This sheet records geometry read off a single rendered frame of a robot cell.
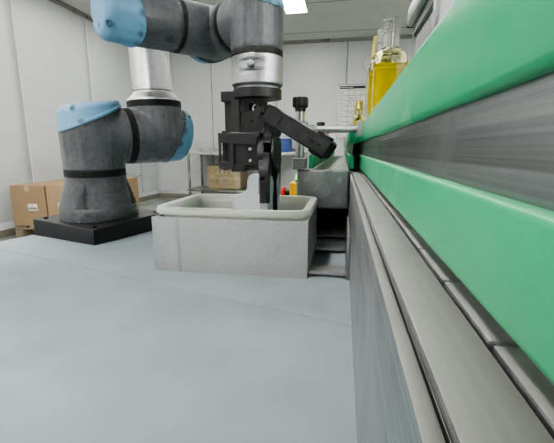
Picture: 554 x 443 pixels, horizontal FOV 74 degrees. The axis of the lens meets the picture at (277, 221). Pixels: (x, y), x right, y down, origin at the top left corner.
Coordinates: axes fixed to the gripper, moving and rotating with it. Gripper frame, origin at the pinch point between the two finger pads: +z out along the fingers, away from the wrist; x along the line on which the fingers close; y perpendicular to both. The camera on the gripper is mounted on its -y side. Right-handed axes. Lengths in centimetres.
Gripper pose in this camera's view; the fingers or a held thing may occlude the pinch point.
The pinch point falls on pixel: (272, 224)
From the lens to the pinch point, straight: 57.2
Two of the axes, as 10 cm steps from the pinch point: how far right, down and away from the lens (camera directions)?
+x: -1.8, 1.9, -9.6
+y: -9.8, -0.3, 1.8
